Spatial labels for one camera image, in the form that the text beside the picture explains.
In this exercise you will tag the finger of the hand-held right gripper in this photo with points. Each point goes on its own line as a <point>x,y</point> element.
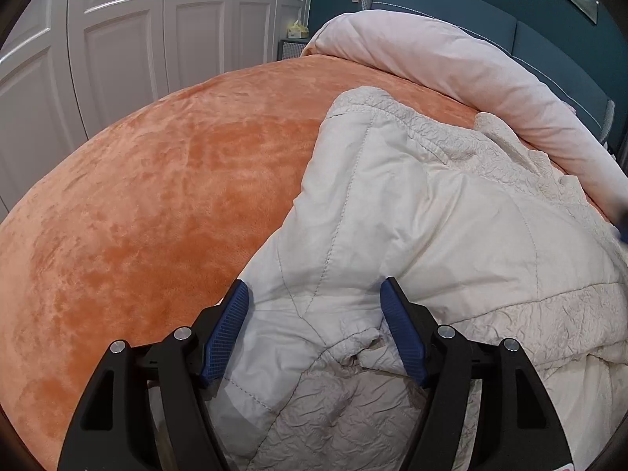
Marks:
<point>623,225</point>

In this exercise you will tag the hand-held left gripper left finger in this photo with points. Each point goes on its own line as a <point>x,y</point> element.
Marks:
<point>223,336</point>

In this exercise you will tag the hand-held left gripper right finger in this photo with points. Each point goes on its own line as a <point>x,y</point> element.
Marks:
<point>405,333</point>

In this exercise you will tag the white quilted blanket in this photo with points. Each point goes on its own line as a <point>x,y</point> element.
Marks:
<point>441,230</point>

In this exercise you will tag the orange velvet bedspread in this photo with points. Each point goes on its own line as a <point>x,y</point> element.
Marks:
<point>147,206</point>

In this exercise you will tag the blue padded headboard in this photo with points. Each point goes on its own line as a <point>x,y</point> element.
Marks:
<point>490,22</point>

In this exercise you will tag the pale pink rolled duvet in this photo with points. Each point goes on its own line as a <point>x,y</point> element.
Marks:
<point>441,54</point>

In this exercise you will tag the small bedside cabinet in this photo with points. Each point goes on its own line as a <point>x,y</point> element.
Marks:
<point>292,49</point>

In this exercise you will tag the yellow tissue box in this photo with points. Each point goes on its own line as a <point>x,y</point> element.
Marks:
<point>297,30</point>

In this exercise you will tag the white panelled wardrobe doors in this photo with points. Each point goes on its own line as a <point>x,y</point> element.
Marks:
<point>122,34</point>

